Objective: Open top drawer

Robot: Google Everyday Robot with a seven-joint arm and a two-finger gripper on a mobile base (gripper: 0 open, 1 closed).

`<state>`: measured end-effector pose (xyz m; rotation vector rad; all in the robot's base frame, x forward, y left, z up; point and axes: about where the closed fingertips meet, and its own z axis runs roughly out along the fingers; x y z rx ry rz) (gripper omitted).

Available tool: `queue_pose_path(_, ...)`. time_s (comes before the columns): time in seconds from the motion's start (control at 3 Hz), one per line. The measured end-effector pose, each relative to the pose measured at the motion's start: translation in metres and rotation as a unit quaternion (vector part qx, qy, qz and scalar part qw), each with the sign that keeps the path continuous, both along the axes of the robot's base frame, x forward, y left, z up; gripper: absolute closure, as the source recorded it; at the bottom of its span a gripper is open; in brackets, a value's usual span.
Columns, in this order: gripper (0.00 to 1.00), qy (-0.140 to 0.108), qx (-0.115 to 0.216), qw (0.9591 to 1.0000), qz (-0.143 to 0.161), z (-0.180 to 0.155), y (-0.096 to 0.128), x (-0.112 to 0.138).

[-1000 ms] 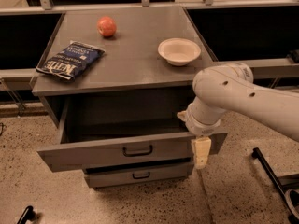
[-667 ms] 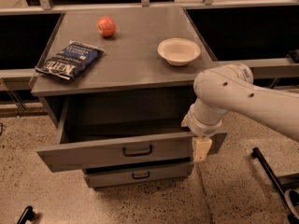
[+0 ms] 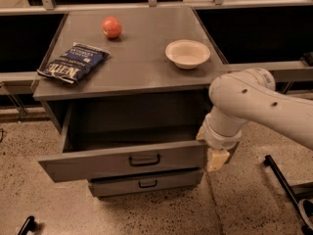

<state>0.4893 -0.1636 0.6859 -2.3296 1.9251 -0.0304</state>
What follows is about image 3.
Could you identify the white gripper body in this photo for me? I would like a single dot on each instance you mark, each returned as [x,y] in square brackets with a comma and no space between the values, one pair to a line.
[220,140]

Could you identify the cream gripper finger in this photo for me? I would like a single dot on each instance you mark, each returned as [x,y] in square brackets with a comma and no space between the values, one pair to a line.
[216,159]

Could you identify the grey top drawer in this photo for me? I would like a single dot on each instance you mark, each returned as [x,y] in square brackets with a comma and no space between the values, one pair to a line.
[112,139]

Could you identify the grey drawer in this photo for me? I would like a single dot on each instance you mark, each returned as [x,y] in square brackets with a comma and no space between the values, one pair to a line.
[145,183]
[112,139]

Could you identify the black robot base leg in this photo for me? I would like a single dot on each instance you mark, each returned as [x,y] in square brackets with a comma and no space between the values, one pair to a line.
[301,196]

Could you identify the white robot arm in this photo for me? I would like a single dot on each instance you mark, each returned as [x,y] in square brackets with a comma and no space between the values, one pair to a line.
[249,95]

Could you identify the grey bottom drawer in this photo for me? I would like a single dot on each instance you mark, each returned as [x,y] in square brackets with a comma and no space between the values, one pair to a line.
[145,183]

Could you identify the grey drawer cabinet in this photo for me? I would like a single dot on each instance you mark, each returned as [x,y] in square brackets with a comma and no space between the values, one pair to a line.
[137,68]

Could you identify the white bowl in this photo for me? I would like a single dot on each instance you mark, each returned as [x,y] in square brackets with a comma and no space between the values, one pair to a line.
[187,54]

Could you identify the red apple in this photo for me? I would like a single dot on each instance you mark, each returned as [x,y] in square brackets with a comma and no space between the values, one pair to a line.
[111,27]

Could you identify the blue Kettle chip bag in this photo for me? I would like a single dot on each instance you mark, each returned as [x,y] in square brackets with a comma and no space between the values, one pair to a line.
[75,64]

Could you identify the black floor object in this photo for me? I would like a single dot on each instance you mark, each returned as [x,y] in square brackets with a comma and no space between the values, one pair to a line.
[28,225]

